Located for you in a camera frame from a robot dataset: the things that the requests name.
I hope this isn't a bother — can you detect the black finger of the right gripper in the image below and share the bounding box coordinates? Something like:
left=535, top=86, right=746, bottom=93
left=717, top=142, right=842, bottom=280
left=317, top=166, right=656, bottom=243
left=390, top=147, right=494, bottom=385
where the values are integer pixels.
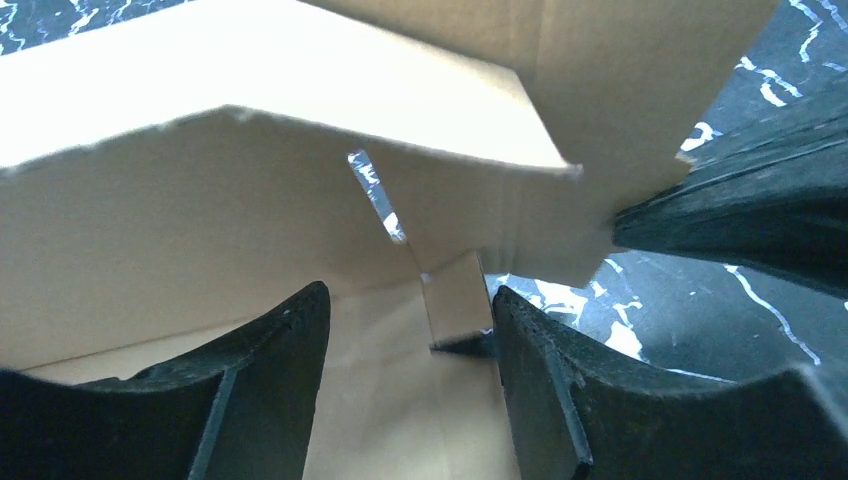
left=613, top=74, right=847, bottom=298

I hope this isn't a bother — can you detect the brown cardboard box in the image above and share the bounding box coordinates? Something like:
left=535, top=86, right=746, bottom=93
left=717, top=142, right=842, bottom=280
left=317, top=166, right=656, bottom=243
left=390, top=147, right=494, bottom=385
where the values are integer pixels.
left=1, top=1, right=777, bottom=479

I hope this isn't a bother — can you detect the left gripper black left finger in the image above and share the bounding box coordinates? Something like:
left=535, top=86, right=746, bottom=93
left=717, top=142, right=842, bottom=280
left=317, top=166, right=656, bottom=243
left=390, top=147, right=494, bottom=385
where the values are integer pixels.
left=1, top=281, right=331, bottom=479

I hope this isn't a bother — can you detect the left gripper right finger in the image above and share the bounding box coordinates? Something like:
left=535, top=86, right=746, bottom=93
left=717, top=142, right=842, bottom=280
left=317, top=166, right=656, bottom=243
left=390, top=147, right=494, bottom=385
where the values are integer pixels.
left=493, top=287, right=847, bottom=479

